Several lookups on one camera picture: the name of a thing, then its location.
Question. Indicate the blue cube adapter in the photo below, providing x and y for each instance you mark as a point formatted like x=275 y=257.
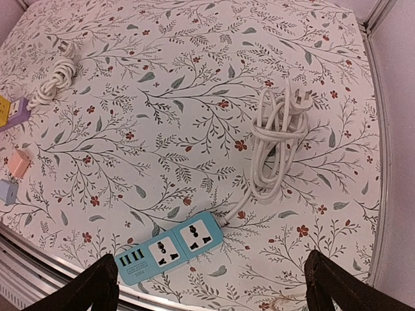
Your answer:
x=8 y=192

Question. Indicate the pink cube adapter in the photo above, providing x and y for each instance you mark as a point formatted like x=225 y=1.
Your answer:
x=18 y=163

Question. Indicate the teal power strip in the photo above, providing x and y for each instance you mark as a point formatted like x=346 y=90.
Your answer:
x=167 y=250

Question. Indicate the yellow cube plug adapter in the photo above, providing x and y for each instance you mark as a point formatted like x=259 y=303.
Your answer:
x=4 y=110

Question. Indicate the purple power strip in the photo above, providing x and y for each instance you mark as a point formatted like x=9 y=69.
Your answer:
x=19 y=113

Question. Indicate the right aluminium corner post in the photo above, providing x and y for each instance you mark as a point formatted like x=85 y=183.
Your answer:
x=376 y=16

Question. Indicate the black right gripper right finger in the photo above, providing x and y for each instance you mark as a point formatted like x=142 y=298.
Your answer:
x=328 y=284

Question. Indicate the floral table mat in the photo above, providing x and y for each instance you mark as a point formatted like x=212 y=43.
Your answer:
x=156 y=129

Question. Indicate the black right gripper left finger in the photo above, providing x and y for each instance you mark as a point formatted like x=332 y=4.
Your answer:
x=96 y=288

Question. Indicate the aluminium front rail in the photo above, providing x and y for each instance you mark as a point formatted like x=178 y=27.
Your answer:
x=40 y=273

